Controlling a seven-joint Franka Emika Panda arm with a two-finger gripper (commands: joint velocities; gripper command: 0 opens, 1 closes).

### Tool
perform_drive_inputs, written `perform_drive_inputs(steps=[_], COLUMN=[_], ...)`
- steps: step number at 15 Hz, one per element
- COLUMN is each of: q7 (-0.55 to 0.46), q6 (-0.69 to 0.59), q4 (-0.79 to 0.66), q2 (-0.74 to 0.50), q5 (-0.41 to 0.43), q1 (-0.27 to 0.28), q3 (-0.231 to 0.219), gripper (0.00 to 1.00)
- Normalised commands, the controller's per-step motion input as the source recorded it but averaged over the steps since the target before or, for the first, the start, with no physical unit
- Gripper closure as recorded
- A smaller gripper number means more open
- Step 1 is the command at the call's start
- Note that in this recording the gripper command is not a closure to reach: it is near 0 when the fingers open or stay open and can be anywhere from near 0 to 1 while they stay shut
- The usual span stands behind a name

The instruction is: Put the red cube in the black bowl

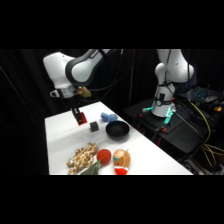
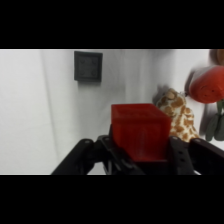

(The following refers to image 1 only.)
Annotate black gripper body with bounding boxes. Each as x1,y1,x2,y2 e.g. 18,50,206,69
61,94,84,111

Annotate yellow cable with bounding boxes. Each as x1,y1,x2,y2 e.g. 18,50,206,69
189,100,224,158

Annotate black bowl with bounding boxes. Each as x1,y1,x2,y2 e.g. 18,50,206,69
105,120,130,140

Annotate wrist camera with gold mount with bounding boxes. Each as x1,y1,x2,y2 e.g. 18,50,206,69
73,86,92,99

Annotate red round plush ball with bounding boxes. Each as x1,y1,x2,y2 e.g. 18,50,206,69
96,148,112,165

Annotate blue fluffy cloth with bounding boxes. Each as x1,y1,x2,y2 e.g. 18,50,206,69
100,112,119,123

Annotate gingerbread man plush toy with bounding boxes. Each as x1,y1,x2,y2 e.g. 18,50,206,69
112,148,132,176

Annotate red cube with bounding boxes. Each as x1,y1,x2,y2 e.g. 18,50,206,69
75,112,88,127

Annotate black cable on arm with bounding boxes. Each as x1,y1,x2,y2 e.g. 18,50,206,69
79,49,149,103

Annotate keyboard with cyan lights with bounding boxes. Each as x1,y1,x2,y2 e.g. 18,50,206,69
187,86,220,104

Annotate dark grey cube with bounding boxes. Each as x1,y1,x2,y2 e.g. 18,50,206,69
89,121,100,133

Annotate spotted giraffe plush toy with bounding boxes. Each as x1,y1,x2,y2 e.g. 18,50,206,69
66,142,99,175

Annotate black robot stand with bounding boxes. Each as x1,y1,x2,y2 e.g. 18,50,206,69
122,97,209,158

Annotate green leafy plush toy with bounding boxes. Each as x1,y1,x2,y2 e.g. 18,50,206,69
79,159,102,176

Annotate black curtain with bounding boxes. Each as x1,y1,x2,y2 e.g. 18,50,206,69
0,49,224,176

